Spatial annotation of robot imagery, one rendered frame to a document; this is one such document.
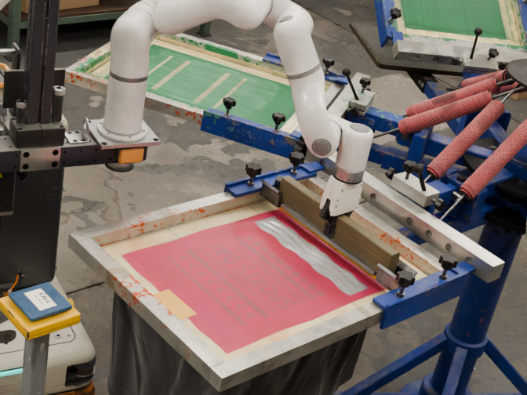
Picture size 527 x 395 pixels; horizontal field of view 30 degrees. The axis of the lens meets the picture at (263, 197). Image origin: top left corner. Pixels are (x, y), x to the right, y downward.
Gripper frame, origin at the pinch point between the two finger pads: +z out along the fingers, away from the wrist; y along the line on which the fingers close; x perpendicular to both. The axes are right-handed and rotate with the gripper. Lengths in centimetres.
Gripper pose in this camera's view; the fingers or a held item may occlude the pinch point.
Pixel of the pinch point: (334, 227)
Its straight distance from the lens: 251.5
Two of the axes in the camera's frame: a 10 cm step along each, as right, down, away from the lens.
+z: -1.8, 8.5, 4.9
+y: -7.5, 2.1, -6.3
